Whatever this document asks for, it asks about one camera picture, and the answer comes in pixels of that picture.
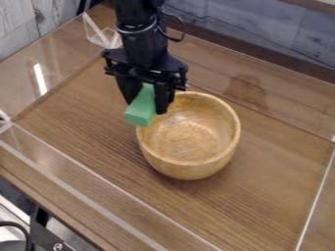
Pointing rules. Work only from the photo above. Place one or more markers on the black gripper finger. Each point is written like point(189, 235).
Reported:
point(130, 87)
point(165, 92)

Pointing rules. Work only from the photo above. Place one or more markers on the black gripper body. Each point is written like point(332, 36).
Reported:
point(143, 57)

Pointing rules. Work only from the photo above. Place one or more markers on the green rectangular stick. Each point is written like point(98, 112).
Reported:
point(142, 109)

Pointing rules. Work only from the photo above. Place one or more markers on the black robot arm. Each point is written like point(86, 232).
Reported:
point(141, 14)

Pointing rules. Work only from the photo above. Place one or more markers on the wooden bowl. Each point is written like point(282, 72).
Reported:
point(190, 142)

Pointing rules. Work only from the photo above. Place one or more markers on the clear acrylic enclosure wall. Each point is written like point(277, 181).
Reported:
point(71, 154)

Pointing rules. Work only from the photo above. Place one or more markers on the black table leg bracket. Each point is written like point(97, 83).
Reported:
point(46, 241)

